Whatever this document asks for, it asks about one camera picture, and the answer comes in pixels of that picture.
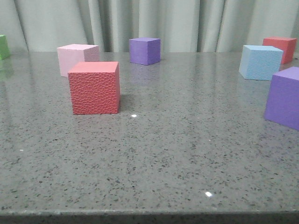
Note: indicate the red foam cube right back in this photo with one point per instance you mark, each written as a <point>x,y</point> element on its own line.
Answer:
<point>286,44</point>

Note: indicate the purple foam cube right front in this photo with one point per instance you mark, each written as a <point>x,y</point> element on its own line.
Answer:
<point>282,104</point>

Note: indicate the purple foam cube centre back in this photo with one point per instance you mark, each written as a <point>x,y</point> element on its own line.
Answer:
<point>145,50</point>

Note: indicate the purple foam cube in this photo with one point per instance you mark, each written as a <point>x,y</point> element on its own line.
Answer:
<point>282,104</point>
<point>145,50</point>

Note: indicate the green foam cube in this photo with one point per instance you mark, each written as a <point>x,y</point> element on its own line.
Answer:
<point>4,50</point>

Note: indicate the light blue textured foam cube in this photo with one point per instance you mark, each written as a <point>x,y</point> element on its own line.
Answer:
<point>260,62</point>

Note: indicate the grey curtain backdrop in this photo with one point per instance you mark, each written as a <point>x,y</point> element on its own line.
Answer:
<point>182,25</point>

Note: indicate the red textured foam cube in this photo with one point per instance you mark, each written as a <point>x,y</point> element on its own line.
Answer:
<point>95,88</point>

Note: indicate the pink foam cube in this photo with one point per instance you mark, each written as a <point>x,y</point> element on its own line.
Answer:
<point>70,55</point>

